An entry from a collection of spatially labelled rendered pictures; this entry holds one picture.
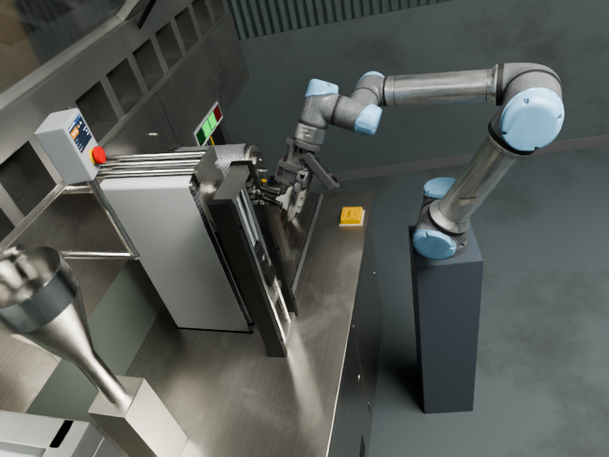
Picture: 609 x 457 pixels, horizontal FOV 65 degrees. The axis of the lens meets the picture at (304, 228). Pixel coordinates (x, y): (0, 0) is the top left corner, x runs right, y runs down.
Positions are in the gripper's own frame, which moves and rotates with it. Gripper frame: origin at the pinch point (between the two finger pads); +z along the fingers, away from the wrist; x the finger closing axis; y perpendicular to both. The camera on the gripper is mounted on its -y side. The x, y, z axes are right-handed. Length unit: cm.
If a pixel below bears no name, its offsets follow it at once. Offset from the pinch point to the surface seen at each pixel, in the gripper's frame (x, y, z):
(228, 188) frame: 28.0, 8.0, -10.0
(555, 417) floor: -73, -108, 65
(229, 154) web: -8.1, 26.1, -8.0
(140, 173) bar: 24.8, 31.6, -4.7
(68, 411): 39, 31, 54
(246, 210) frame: 17.4, 7.1, -2.8
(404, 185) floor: -211, -13, 21
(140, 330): 8, 34, 48
